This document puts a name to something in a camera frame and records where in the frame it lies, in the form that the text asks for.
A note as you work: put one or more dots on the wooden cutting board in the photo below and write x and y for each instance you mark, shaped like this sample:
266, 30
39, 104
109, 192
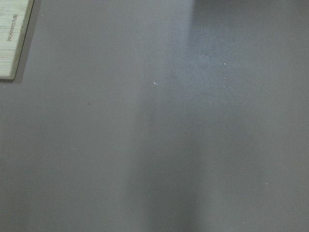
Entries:
14, 18

